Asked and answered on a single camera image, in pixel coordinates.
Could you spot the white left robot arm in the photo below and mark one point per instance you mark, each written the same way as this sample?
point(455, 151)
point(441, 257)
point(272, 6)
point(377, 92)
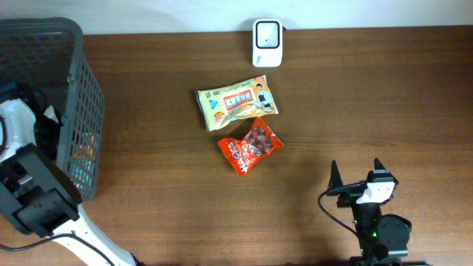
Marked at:
point(37, 197)

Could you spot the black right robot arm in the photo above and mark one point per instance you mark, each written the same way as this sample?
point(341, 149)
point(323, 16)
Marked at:
point(382, 238)

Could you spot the small green tissue pack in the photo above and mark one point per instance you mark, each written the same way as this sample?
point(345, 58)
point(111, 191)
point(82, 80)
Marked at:
point(82, 172)

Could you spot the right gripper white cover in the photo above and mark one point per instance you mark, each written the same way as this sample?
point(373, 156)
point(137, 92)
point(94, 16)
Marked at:
point(335, 179)

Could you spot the grey plastic mesh basket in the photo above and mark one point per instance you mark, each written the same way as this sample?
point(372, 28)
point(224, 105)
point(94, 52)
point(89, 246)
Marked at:
point(47, 55)

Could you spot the white barcode scanner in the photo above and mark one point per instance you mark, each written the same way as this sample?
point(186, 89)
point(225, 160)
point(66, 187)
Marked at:
point(267, 40)

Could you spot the small orange packet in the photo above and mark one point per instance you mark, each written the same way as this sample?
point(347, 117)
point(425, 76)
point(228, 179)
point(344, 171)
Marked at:
point(88, 148)

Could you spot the red snack bag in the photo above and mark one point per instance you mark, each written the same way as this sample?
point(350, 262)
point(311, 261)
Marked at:
point(258, 143)

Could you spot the beige wet wipes pack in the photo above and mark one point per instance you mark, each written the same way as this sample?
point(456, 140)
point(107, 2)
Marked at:
point(244, 100)

